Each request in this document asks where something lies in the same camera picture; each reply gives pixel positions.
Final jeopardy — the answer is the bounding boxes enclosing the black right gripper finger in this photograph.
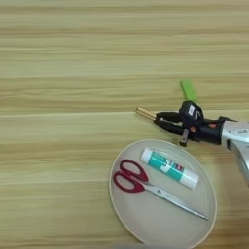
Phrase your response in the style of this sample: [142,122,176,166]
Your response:
[154,119,188,136]
[155,111,183,124]

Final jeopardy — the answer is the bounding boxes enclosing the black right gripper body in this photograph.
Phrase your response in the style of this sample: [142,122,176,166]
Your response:
[179,119,228,147]

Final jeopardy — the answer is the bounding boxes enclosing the green rectangular block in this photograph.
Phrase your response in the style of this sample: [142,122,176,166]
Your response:
[179,78,198,103]

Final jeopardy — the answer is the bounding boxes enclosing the beige round plate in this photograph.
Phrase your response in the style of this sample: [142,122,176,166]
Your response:
[108,139,218,249]

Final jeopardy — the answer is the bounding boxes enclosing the white teal glue stick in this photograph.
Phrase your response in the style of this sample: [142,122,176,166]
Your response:
[139,148,200,191]

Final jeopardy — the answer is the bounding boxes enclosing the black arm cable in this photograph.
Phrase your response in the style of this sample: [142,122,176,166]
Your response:
[217,115,237,123]

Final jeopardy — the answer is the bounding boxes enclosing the red handled scissors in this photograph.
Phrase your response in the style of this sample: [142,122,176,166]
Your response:
[112,159,211,222]

